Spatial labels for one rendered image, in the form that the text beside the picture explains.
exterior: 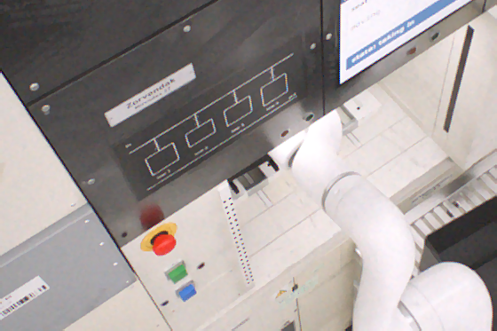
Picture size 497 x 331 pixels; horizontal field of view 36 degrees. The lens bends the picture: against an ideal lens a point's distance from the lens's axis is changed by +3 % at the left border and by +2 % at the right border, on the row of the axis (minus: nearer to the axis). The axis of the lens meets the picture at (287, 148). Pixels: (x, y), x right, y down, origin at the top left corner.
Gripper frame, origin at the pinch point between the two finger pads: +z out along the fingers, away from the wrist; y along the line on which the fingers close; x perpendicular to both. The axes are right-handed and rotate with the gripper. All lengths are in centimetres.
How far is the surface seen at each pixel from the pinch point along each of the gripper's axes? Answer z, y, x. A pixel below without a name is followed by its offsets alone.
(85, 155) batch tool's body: -33, -36, 45
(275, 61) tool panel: -37, -7, 41
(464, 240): -56, 29, -44
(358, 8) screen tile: -38, 8, 42
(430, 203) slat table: -44, 30, -45
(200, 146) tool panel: -35, -21, 32
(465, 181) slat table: -45, 41, -45
